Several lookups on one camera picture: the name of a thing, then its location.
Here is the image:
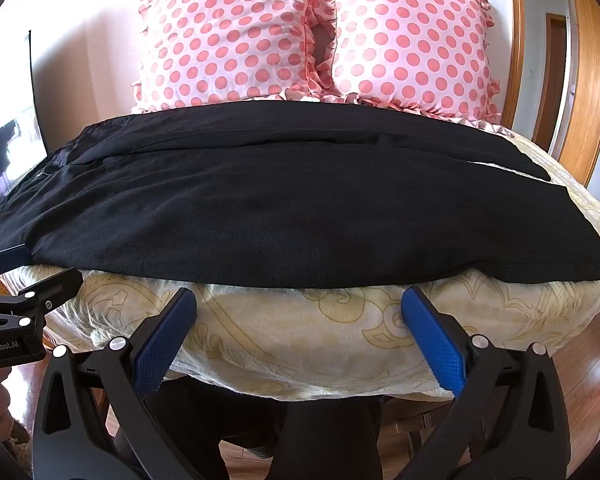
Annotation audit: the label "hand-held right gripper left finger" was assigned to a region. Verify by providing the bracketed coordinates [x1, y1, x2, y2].
[30, 287, 203, 480]

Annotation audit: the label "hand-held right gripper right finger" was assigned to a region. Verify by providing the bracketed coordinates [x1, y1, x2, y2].
[401, 285, 563, 480]

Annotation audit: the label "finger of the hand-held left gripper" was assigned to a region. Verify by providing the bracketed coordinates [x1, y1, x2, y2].
[0, 269, 84, 331]
[0, 244, 34, 276]

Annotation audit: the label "black pants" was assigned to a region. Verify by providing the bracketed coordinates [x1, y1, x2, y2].
[0, 100, 600, 289]

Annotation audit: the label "dark-framed window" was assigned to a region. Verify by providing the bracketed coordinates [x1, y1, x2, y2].
[0, 30, 49, 206]

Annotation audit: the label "yellow patterned bedspread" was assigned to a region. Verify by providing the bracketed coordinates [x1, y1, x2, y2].
[0, 115, 600, 404]

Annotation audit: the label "person's legs in dark trousers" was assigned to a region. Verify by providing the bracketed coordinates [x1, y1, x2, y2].
[115, 377, 384, 480]

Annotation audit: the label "dark brown door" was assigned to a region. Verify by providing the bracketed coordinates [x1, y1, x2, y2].
[532, 12, 567, 149]

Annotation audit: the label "pink polka dot pillow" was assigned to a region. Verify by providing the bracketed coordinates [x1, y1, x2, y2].
[130, 0, 338, 114]
[325, 0, 504, 123]

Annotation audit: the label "wooden door panel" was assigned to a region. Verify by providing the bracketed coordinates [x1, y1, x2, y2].
[560, 0, 600, 188]

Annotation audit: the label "wooden bed frame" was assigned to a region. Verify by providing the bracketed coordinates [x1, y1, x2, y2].
[377, 392, 461, 456]

